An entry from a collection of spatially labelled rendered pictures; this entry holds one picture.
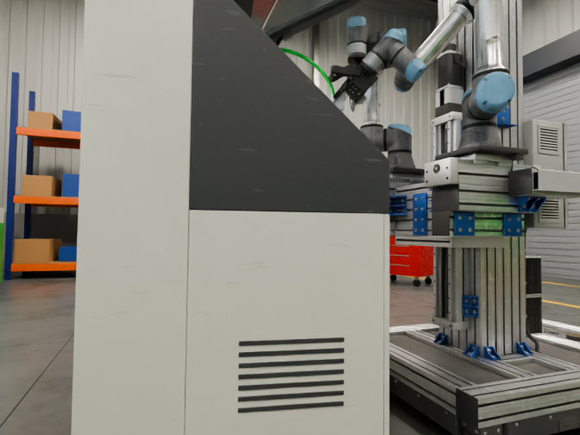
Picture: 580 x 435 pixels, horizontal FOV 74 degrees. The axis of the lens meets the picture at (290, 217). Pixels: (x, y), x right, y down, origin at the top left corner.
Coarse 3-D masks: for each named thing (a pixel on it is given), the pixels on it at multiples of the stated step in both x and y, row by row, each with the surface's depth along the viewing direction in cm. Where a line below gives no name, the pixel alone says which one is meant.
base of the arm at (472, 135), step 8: (464, 128) 142; (472, 128) 139; (480, 128) 138; (488, 128) 137; (496, 128) 140; (464, 136) 141; (472, 136) 138; (480, 136) 138; (488, 136) 136; (496, 136) 137; (464, 144) 140; (472, 144) 137; (488, 144) 135; (496, 144) 136
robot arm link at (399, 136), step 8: (392, 128) 187; (400, 128) 184; (408, 128) 185; (384, 136) 187; (392, 136) 186; (400, 136) 184; (408, 136) 185; (384, 144) 188; (392, 144) 186; (400, 144) 184; (408, 144) 185
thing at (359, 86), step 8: (360, 64) 138; (368, 72) 139; (352, 80) 138; (360, 80) 140; (368, 80) 139; (352, 88) 140; (360, 88) 138; (368, 88) 139; (352, 96) 140; (360, 96) 139
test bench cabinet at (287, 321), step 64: (192, 256) 103; (256, 256) 106; (320, 256) 109; (384, 256) 113; (192, 320) 103; (256, 320) 106; (320, 320) 109; (384, 320) 112; (192, 384) 102; (256, 384) 105; (320, 384) 108; (384, 384) 111
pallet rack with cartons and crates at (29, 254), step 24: (48, 120) 583; (72, 120) 589; (48, 144) 634; (72, 144) 646; (24, 192) 566; (48, 192) 575; (72, 192) 592; (24, 216) 619; (24, 240) 564; (48, 240) 572; (24, 264) 550; (48, 264) 560; (72, 264) 570
